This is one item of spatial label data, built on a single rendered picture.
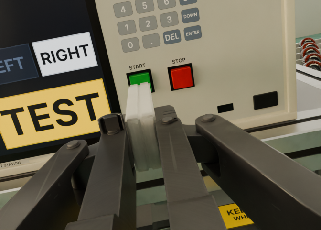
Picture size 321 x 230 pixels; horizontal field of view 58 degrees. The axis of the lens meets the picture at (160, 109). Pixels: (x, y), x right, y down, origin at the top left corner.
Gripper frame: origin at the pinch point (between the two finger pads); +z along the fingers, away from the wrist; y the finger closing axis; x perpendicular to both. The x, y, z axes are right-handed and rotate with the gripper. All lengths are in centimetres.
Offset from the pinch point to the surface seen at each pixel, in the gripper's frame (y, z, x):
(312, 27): 385, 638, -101
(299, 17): 354, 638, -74
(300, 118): 14.9, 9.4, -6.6
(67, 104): -7.1, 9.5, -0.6
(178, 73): 3.5, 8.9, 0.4
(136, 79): -0.3, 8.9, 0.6
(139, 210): -4.6, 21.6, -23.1
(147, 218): -3.7, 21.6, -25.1
